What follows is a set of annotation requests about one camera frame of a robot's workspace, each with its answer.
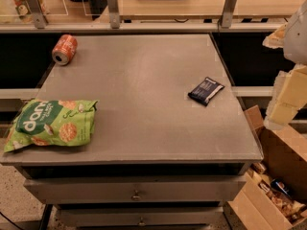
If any cardboard box of snacks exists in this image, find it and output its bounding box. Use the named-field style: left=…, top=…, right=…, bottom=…
left=228, top=105, right=307, bottom=230

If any grey top drawer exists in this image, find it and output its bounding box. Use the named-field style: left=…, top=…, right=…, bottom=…
left=25, top=176, right=246, bottom=204

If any right metal bracket post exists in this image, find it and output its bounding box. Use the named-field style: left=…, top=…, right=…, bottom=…
left=220, top=0, right=237, bottom=28

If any green chip bag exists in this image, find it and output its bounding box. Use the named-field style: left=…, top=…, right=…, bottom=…
left=4, top=99, right=97, bottom=152

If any left metal bracket post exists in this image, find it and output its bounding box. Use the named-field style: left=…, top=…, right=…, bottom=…
left=26, top=0, right=48, bottom=29

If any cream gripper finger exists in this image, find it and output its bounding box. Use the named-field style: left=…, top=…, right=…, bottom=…
left=262, top=24, right=286, bottom=49
left=264, top=64, right=307, bottom=130

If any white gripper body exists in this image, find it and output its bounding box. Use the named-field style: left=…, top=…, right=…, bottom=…
left=283, top=0, right=307, bottom=64

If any metal bracket post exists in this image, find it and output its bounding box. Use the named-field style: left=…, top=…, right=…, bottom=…
left=107, top=0, right=121, bottom=29
left=26, top=0, right=48, bottom=29
left=220, top=0, right=237, bottom=28

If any grey lower drawer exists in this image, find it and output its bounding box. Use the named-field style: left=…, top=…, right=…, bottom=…
left=57, top=207, right=223, bottom=227

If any dark blue rxbar wrapper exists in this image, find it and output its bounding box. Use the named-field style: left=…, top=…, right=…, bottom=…
left=188, top=77, right=224, bottom=106

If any grey drawer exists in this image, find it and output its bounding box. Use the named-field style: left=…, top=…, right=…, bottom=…
left=57, top=207, right=223, bottom=227
left=25, top=176, right=246, bottom=204

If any middle metal bracket post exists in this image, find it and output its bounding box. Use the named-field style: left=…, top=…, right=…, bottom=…
left=107, top=0, right=121, bottom=29

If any orange soda can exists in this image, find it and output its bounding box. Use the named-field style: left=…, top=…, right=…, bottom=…
left=52, top=34, right=78, bottom=66

